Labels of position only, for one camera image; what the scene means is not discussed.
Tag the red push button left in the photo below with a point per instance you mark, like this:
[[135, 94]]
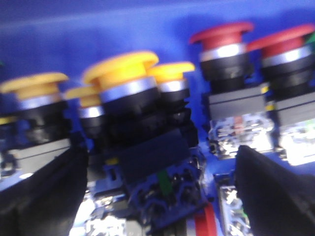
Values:
[[235, 109]]

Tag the red push button lying bottom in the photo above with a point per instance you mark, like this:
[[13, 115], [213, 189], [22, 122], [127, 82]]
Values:
[[202, 223]]

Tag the yellow mushroom push button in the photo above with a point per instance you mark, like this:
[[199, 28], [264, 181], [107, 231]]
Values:
[[157, 154]]

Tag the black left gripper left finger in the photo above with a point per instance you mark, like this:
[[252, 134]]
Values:
[[46, 203]]

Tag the yellow push button behind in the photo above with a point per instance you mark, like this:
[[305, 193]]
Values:
[[172, 85]]

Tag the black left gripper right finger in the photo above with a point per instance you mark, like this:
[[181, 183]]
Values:
[[277, 201]]

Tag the yellow push button far left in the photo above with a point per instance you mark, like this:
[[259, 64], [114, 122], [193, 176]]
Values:
[[37, 132]]

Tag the left blue plastic bin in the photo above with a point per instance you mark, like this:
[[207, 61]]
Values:
[[39, 36]]

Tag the red push button right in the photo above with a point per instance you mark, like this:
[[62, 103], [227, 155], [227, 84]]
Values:
[[288, 65]]

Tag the small yellow push button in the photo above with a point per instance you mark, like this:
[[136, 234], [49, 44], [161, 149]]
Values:
[[91, 113]]

